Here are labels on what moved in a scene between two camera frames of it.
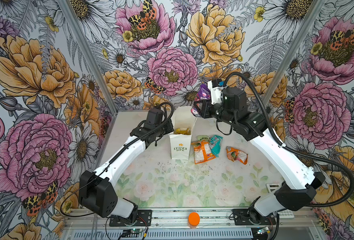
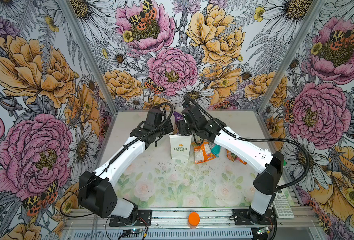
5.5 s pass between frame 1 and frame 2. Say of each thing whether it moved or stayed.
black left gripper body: stayed
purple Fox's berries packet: moved
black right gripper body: moved
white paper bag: stayed
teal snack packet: stayed
